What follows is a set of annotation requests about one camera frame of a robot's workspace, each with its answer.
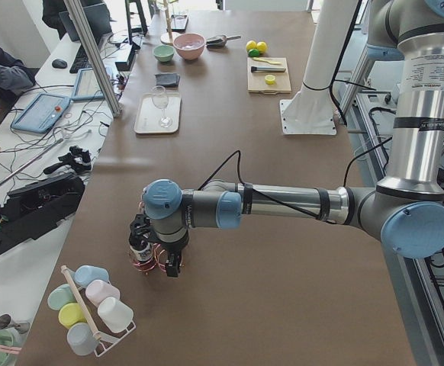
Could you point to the green lime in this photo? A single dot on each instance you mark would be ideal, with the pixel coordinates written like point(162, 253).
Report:
point(262, 47)

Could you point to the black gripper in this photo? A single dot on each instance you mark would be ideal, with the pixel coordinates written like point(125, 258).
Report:
point(176, 248)

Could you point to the blue teach pendant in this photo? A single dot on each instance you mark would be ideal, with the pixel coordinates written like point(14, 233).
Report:
point(86, 87)
point(42, 113)

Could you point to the green cup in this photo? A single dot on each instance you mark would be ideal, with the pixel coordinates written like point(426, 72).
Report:
point(60, 296)

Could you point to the steel muddler black tip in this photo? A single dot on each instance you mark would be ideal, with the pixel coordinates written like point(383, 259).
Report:
point(255, 69)

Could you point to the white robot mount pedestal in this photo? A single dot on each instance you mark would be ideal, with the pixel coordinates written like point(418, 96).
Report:
point(311, 110)

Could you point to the clear wine glass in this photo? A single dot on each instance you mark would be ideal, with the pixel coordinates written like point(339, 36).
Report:
point(160, 100)

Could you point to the yellow cup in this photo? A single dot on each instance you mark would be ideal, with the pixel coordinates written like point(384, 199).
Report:
point(71, 314)

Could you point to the copper wire bottle basket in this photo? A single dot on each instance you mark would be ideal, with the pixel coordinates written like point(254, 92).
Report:
point(159, 254)

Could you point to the metal ice scoop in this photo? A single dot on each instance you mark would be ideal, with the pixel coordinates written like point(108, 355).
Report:
point(220, 40)

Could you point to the black keyboard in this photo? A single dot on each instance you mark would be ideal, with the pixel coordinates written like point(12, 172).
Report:
point(81, 61)

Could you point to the black small tray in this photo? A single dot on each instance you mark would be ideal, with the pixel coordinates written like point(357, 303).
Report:
point(179, 22)

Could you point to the pink cup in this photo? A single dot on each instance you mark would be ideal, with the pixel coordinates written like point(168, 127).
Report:
point(98, 290)

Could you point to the grey folded cloth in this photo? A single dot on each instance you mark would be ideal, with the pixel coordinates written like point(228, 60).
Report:
point(167, 80)

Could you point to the aluminium frame post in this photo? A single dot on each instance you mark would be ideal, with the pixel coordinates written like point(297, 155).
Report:
point(80, 21)

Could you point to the white cup rack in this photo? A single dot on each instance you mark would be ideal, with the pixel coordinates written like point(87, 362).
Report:
point(107, 339)

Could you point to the black computer mouse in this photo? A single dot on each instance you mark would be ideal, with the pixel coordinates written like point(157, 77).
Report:
point(59, 64)

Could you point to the yellow plastic knife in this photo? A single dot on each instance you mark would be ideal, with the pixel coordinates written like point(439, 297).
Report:
point(264, 60)

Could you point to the wooden mug tree stand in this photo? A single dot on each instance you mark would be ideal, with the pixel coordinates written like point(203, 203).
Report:
point(170, 35)

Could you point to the white cup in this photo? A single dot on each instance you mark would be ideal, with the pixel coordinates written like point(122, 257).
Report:
point(115, 314)

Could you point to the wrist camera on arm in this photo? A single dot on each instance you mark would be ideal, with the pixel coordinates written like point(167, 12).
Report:
point(140, 232)

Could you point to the tea bottle white cap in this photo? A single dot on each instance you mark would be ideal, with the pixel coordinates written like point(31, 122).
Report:
point(143, 255)

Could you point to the half lemon slice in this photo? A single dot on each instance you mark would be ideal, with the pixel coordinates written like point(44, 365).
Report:
point(270, 79)

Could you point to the black equipment case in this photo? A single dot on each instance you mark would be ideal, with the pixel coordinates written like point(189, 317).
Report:
point(36, 209)

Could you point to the steel jigger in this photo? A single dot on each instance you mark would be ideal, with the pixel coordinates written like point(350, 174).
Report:
point(6, 322)

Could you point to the pink bowl with ice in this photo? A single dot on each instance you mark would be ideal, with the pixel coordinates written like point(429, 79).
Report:
point(189, 46)

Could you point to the yellow lemon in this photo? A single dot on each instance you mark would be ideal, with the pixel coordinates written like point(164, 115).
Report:
point(251, 45)

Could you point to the cream rabbit tray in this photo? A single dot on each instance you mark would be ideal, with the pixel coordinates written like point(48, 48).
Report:
point(148, 115)

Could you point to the wooden cutting board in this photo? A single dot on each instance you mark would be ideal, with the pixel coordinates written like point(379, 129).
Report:
point(256, 81)

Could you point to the green bowl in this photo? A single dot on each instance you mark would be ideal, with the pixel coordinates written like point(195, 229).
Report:
point(164, 53)

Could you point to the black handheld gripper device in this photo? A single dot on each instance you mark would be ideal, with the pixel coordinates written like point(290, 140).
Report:
point(78, 159)

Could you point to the grey blue cup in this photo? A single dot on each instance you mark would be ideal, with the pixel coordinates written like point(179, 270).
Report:
point(81, 340)

